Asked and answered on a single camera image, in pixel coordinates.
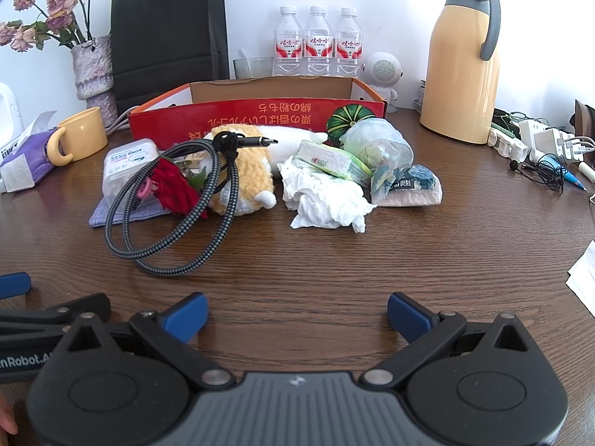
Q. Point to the eyeglasses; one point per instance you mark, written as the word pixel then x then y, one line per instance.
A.
pixel 516 117

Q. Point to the yellow mug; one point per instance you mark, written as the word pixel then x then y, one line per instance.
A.
pixel 86 132

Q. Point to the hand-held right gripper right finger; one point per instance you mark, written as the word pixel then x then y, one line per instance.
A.
pixel 409 316

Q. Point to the clear plastic bag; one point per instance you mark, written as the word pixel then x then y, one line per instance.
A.
pixel 376 141

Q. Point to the blue pen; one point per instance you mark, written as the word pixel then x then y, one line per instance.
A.
pixel 569 177

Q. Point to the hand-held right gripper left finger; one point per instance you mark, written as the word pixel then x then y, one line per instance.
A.
pixel 186 316

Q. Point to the brown object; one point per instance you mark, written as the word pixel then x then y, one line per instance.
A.
pixel 585 121

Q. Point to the purple knitted cloth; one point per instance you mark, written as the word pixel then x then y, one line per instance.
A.
pixel 100 216

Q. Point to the purple grey ceramic vase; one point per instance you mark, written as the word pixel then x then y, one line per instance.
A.
pixel 93 69

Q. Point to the yellow thermos jug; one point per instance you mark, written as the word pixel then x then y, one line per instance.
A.
pixel 458 69

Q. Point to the black paper bag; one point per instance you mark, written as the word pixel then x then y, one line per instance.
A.
pixel 167 32

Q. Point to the green white wipes packet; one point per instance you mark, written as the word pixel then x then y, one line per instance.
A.
pixel 325 155

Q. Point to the purple tissue pack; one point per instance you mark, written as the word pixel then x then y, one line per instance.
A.
pixel 23 162

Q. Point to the white power strip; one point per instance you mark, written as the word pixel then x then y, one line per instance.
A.
pixel 506 146

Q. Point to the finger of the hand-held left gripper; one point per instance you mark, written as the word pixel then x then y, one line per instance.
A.
pixel 51 316
pixel 14 285

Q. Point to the clear glass cup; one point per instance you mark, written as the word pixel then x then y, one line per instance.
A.
pixel 260 68

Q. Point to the blue white tissue packet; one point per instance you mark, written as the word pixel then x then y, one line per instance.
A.
pixel 413 190

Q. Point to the dried pink roses bouquet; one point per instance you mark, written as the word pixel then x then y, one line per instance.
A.
pixel 58 4

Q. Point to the red cardboard box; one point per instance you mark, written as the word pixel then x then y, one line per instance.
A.
pixel 186 123

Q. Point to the white tissue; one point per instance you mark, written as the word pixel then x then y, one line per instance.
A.
pixel 320 199

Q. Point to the white paper sheet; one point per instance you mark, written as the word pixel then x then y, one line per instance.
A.
pixel 584 274

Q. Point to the white power adapter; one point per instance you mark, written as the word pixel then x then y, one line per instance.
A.
pixel 532 130
pixel 553 139

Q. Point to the yellow white plush toy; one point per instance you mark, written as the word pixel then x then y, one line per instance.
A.
pixel 248 172

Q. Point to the red artificial rose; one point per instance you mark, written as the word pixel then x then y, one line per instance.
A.
pixel 169 190

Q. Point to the person's left hand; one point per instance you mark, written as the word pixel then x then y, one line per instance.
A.
pixel 5 416

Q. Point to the white round robot speaker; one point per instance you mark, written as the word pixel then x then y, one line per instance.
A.
pixel 383 72

